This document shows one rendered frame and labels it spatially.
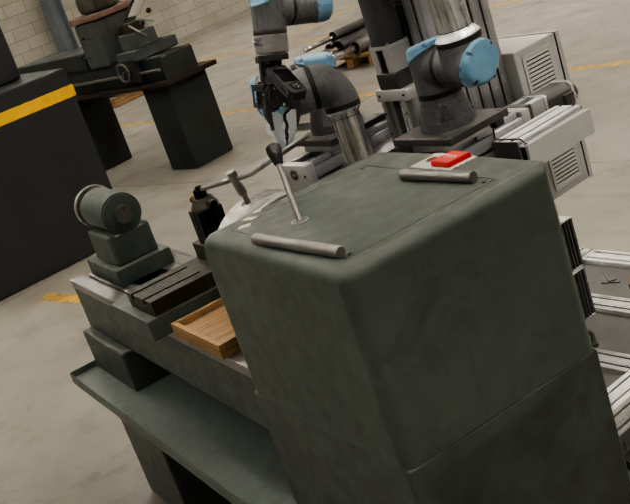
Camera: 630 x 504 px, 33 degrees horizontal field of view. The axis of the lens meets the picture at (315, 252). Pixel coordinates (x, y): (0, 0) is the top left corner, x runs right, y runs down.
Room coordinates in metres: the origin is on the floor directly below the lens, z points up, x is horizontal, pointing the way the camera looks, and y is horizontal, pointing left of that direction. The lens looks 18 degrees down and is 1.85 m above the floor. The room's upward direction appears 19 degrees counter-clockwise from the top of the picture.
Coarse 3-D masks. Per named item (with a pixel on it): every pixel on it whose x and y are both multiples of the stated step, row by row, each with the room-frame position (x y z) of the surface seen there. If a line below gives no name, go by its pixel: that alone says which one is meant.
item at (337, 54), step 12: (348, 24) 11.05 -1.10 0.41; (360, 24) 11.09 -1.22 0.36; (336, 36) 10.87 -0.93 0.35; (348, 36) 10.87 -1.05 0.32; (360, 36) 10.91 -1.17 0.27; (312, 48) 10.71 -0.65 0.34; (336, 48) 10.76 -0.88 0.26; (348, 48) 10.56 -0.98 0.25; (360, 48) 10.58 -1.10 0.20; (336, 60) 10.45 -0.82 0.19
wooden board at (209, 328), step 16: (208, 304) 2.70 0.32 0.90; (176, 320) 2.66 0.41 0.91; (192, 320) 2.66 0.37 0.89; (208, 320) 2.63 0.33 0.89; (224, 320) 2.59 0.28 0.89; (176, 336) 2.65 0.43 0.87; (192, 336) 2.53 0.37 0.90; (208, 336) 2.52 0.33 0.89; (224, 336) 2.48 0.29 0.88; (208, 352) 2.46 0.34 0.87; (224, 352) 2.39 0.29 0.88
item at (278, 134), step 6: (276, 114) 2.30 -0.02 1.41; (276, 120) 2.30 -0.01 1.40; (282, 120) 2.30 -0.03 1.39; (276, 126) 2.30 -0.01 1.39; (270, 132) 2.33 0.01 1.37; (276, 132) 2.29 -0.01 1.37; (282, 132) 2.30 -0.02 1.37; (276, 138) 2.30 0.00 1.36; (282, 138) 2.30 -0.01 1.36; (282, 144) 2.30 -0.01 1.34
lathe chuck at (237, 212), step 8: (256, 192) 2.39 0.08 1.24; (264, 192) 2.36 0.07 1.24; (272, 192) 2.35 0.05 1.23; (280, 192) 2.33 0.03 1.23; (240, 200) 2.37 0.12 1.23; (256, 200) 2.32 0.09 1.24; (232, 208) 2.36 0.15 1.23; (240, 208) 2.33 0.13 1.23; (248, 208) 2.30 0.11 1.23; (232, 216) 2.32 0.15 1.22; (240, 216) 2.29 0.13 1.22; (224, 224) 2.32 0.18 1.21
